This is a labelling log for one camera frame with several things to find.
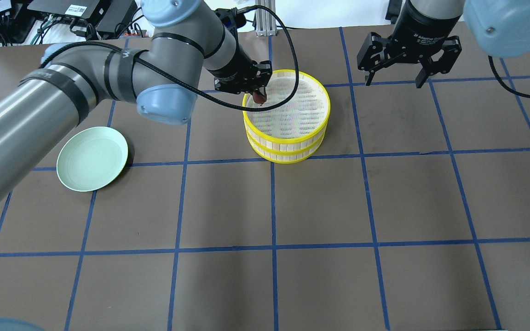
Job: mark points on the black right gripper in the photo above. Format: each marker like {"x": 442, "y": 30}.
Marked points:
{"x": 413, "y": 28}

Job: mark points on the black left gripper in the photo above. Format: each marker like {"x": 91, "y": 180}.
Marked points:
{"x": 236, "y": 67}

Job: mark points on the brown chocolate bun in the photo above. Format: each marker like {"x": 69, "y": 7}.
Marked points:
{"x": 259, "y": 97}

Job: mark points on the yellow steamer layer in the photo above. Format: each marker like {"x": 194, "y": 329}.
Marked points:
{"x": 297, "y": 108}
{"x": 274, "y": 150}

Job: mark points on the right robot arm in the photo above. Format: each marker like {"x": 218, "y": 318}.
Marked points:
{"x": 501, "y": 28}

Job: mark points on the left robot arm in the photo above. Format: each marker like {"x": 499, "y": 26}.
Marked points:
{"x": 162, "y": 82}

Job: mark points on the black power adapter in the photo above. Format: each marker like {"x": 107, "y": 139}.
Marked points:
{"x": 115, "y": 18}

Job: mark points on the pale green plate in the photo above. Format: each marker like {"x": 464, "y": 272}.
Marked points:
{"x": 92, "y": 159}

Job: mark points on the black mini computer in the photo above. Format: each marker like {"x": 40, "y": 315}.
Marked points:
{"x": 82, "y": 11}

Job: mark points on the black box lower left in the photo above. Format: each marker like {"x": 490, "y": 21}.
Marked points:
{"x": 16, "y": 21}

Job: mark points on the aluminium frame post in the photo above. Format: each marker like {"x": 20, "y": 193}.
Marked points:
{"x": 266, "y": 24}

